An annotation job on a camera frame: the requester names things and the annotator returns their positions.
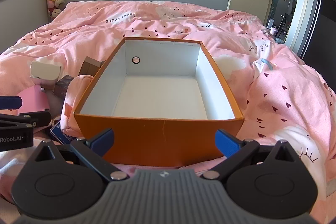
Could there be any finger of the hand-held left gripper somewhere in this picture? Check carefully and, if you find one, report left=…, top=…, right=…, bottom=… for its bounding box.
left=0, top=96, right=23, bottom=110
left=0, top=111, right=52, bottom=128

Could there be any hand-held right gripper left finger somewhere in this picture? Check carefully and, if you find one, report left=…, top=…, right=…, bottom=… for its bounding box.
left=34, top=128, right=130, bottom=183

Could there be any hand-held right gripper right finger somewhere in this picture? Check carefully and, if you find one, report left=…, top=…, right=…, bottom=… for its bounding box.
left=202, top=129, right=299, bottom=183

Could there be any pink pouch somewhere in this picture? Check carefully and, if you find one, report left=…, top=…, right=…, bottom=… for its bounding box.
left=16, top=84, right=51, bottom=115

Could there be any white cardboard box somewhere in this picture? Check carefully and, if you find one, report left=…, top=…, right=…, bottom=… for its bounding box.
left=29, top=61, right=63, bottom=86

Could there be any orange cardboard box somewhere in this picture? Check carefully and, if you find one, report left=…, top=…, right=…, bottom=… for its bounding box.
left=73, top=37, right=244, bottom=167

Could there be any brown cardboard box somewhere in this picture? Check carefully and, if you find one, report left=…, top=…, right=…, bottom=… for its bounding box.
left=79, top=56, right=102, bottom=77

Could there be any blue card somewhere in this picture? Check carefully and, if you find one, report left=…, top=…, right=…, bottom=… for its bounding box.
left=49, top=119, right=79, bottom=147

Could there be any dark grey box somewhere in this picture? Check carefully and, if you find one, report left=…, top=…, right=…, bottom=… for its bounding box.
left=53, top=75, right=74, bottom=98

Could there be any pink printed blanket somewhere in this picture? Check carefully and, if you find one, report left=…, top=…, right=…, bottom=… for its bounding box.
left=0, top=0, right=336, bottom=203

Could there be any dark wardrobe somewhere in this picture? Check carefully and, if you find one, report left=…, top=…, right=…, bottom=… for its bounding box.
left=302, top=0, right=336, bottom=63

